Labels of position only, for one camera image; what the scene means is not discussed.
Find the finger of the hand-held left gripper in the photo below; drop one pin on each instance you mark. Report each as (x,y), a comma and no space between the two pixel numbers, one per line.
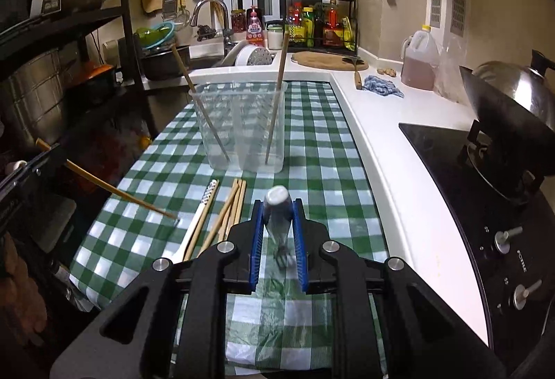
(30,170)

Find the chrome faucet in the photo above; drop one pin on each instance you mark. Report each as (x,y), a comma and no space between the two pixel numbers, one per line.
(225,14)

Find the black shelf rack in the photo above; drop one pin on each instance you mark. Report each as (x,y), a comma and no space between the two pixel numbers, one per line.
(128,27)

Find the person's left hand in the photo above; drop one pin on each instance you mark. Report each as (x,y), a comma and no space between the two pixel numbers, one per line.
(26,296)

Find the large metal pot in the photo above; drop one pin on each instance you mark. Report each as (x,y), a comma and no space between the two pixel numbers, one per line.
(30,97)

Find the white jar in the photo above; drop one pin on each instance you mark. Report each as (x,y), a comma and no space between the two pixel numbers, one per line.
(275,38)

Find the metal fork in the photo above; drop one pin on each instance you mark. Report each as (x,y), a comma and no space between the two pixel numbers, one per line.
(276,210)

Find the ginger pieces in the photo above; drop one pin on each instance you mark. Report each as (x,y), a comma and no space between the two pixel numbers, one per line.
(386,71)

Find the pink dish soap bottle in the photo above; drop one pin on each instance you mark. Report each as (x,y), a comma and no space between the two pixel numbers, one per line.
(256,29)

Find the green white checked tablecloth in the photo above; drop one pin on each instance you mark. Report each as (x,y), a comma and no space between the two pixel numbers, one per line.
(321,144)

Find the black cooking pot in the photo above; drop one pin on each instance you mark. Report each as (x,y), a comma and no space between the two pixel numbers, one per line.
(164,64)

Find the row of sauce bottles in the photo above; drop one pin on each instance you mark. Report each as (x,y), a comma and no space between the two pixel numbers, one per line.
(331,25)

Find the metal stove knob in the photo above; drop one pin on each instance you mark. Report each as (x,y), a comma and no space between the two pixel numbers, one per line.
(522,296)
(503,241)

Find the clear plastic bag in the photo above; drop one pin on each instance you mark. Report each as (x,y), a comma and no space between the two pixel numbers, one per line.
(451,71)

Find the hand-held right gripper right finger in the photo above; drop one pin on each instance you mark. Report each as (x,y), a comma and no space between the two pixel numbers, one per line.
(301,249)

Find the metal wok lid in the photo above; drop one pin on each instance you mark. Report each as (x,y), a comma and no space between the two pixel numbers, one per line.
(511,79)

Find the yellow plastic bag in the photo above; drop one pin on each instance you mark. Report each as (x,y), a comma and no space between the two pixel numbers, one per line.
(145,142)

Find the red jar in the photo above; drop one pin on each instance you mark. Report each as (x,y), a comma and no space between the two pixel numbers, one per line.
(238,21)

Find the bundle of wooden chopsticks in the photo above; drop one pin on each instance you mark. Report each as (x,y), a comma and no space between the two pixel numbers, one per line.
(218,8)

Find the orange pot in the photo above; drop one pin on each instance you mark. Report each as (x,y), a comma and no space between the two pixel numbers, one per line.
(93,75)

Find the plastic oil jug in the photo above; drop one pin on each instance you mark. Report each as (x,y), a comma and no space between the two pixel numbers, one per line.
(418,66)

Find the black glass stove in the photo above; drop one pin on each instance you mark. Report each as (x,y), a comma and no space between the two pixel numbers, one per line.
(442,170)

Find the round wooden cutting board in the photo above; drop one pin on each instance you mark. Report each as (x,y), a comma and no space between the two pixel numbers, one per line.
(316,60)

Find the black wok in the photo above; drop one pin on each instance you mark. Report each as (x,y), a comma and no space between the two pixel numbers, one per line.
(503,131)

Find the kitchen sink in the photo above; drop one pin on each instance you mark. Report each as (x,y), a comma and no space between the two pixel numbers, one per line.
(208,53)

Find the wooden chopstick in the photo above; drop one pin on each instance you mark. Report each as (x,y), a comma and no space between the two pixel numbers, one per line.
(281,71)
(190,84)
(230,210)
(112,189)
(238,205)
(221,214)
(195,233)

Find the black spice rack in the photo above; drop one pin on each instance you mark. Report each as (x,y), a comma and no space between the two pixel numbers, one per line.
(353,14)

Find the blue cloth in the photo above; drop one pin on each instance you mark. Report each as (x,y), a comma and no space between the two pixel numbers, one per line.
(381,86)

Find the white round strainer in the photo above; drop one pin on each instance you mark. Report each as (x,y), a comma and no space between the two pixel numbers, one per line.
(256,55)

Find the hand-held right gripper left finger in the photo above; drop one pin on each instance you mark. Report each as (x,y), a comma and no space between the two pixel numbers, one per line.
(256,249)

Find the clear plastic utensil holder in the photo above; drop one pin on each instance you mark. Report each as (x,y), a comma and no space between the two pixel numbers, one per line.
(243,131)

